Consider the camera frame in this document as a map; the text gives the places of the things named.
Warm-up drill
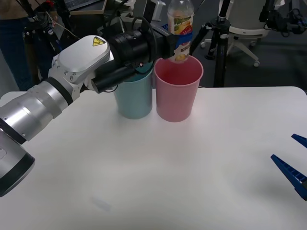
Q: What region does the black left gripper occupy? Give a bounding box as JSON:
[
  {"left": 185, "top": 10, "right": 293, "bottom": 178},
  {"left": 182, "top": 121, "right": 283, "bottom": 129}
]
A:
[{"left": 151, "top": 23, "right": 193, "bottom": 60}]

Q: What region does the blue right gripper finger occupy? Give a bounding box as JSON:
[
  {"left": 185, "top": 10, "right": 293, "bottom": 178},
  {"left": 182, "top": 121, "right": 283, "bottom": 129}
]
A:
[
  {"left": 291, "top": 133, "right": 307, "bottom": 148},
  {"left": 270, "top": 154, "right": 307, "bottom": 201}
]

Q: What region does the clear bottle with yellow label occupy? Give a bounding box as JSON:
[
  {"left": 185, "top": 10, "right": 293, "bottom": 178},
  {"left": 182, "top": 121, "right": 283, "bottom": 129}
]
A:
[{"left": 167, "top": 0, "right": 194, "bottom": 64}]

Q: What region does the pink plastic bin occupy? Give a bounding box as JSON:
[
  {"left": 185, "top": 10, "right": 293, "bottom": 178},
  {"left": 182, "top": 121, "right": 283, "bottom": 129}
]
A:
[{"left": 153, "top": 56, "right": 204, "bottom": 123}]

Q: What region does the pale blue plastic bin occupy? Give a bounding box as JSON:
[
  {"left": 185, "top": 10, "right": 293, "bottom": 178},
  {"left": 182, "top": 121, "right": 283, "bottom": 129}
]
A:
[{"left": 112, "top": 61, "right": 154, "bottom": 120}]

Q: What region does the white office chair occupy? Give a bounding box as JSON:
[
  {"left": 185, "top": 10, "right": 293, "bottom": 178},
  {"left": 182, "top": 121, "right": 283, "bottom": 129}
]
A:
[{"left": 227, "top": 0, "right": 271, "bottom": 68}]

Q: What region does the desk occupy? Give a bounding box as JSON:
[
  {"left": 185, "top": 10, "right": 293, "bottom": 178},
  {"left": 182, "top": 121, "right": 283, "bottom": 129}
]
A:
[{"left": 69, "top": 0, "right": 107, "bottom": 16}]

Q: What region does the open laptop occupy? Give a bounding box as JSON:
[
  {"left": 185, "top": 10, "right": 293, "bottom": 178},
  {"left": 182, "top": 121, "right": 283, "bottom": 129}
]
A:
[{"left": 64, "top": 0, "right": 102, "bottom": 11}]

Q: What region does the person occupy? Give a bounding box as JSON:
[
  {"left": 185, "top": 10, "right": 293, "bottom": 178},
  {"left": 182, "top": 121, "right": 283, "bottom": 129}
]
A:
[{"left": 0, "top": 0, "right": 33, "bottom": 92}]

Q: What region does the thin cable with orange tags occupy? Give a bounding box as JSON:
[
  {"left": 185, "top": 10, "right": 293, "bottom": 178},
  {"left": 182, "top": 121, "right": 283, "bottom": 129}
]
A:
[{"left": 46, "top": 11, "right": 81, "bottom": 40}]

